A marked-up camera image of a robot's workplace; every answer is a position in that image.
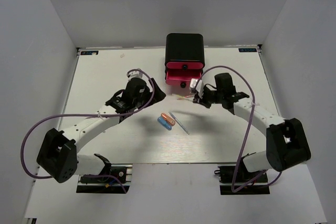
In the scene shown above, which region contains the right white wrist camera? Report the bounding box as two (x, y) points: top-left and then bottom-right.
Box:
(189, 78), (204, 98)

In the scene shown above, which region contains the pink drawer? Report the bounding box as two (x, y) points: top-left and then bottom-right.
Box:
(165, 69), (203, 88)
(165, 61), (204, 70)

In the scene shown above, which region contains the orange translucent correction tape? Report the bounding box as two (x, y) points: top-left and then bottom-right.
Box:
(161, 113), (175, 126)

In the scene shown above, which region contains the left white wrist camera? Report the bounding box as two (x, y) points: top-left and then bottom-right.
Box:
(127, 69), (143, 80)

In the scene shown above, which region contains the black drawer cabinet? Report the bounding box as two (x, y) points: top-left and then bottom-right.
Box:
(165, 33), (205, 66)

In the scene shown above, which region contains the blue translucent correction tape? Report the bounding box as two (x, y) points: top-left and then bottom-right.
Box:
(157, 116), (172, 131)

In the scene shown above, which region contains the orange double-ended marker pen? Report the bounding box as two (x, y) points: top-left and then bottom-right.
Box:
(177, 94), (194, 100)

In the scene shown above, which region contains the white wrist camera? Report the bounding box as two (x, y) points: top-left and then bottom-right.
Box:
(189, 78), (204, 98)
(127, 69), (143, 80)

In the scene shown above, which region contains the clear blue ballpoint pen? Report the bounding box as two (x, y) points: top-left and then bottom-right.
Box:
(169, 111), (190, 135)

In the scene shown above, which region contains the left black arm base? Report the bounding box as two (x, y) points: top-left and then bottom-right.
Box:
(75, 154), (132, 194)

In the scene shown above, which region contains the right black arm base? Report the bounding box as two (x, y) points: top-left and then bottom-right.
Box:
(214, 165), (270, 195)

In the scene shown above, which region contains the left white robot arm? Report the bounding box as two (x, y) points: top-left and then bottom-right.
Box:
(37, 77), (166, 183)

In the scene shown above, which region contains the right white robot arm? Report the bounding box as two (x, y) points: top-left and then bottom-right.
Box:
(190, 73), (311, 182)

